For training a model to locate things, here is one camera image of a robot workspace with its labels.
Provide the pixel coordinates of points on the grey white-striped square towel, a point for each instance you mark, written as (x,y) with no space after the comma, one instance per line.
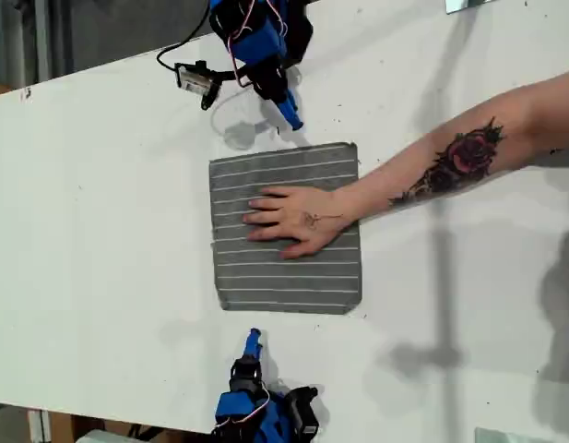
(284,286)

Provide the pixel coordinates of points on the person's right hand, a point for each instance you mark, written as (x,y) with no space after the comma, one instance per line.
(302,217)

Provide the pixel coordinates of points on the pale grey container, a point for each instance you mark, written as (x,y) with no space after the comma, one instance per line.
(104,437)

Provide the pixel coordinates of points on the brown cardboard box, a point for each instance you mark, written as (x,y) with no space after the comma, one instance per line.
(62,427)

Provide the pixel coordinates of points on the shiny steel plate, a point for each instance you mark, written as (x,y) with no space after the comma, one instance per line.
(459,4)

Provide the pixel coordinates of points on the white table leg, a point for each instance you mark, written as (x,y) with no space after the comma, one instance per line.
(37,427)

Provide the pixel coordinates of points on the black camera stalk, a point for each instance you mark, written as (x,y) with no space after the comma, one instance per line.
(233,76)

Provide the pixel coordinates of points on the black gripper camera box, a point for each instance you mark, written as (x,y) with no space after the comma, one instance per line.
(303,410)
(196,83)

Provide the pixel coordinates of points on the grey metal rail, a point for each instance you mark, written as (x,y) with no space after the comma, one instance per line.
(42,41)

